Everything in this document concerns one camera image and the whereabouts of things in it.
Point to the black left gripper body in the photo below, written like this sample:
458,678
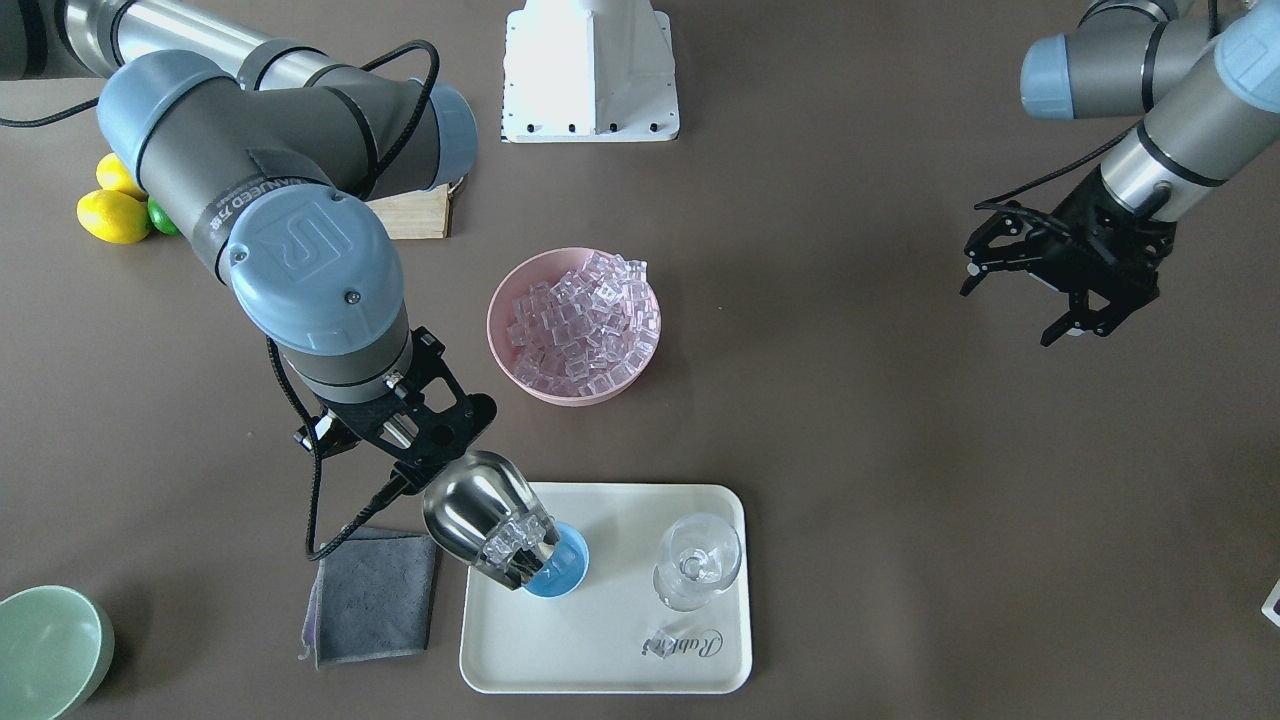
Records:
1106,237

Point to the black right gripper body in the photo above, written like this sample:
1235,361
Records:
322,431

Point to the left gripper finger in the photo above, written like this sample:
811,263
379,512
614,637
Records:
1081,318
985,258

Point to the steel ice scoop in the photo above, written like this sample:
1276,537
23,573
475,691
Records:
481,510

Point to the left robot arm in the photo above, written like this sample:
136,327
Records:
1203,92

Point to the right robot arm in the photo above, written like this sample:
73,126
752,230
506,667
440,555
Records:
266,153

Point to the pile of clear ice cubes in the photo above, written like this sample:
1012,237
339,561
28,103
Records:
585,325

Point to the blue cup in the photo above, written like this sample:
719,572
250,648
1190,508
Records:
565,569

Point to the grey folded cloth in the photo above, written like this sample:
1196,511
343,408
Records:
371,599

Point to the pink bowl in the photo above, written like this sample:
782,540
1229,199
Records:
560,385

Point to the wooden cutting board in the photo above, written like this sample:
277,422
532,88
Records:
419,215

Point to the cream serving tray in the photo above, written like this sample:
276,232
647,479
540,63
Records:
611,634

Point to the clear wine glass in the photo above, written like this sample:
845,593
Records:
700,557

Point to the green lime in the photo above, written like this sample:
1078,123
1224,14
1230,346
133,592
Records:
160,220

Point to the white object at edge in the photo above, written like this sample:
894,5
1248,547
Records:
1271,607

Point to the lower whole lemon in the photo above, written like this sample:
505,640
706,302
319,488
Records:
114,217

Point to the whole lemon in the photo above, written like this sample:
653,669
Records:
114,217
112,174

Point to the upper whole lemon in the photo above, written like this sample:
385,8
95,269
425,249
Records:
112,174

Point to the green bowl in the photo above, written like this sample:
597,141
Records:
57,646

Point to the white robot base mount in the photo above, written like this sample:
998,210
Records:
589,72

